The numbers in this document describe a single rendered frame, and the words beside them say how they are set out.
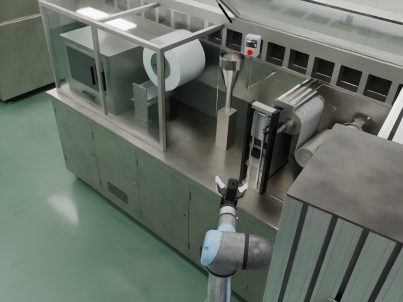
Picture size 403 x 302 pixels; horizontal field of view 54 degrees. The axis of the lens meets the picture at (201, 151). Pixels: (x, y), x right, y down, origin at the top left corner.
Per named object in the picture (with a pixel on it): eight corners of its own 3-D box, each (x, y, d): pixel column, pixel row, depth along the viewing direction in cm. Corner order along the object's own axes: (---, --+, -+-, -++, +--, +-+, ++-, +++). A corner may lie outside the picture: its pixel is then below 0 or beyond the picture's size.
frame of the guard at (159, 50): (54, 91, 313) (35, 0, 272) (111, 69, 349) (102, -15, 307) (161, 153, 253) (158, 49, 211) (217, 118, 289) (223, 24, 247)
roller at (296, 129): (276, 128, 215) (280, 106, 206) (298, 111, 230) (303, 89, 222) (298, 138, 208) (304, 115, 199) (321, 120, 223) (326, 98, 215)
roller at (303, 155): (293, 162, 216) (297, 144, 209) (315, 142, 232) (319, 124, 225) (313, 171, 210) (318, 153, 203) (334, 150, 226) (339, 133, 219)
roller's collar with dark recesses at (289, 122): (277, 129, 207) (279, 119, 203) (283, 125, 210) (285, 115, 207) (288, 134, 204) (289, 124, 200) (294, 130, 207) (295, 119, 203)
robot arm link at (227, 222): (214, 245, 161) (216, 230, 156) (217, 225, 170) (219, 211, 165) (234, 247, 160) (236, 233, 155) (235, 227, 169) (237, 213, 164)
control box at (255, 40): (242, 56, 205) (244, 37, 199) (246, 51, 210) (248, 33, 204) (255, 59, 203) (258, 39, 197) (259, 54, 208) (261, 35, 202)
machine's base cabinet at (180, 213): (67, 177, 368) (49, 94, 317) (121, 147, 408) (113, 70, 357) (311, 360, 241) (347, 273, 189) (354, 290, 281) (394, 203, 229)
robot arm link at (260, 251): (285, 238, 124) (268, 235, 172) (249, 233, 125) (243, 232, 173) (282, 276, 122) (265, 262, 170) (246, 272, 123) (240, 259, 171)
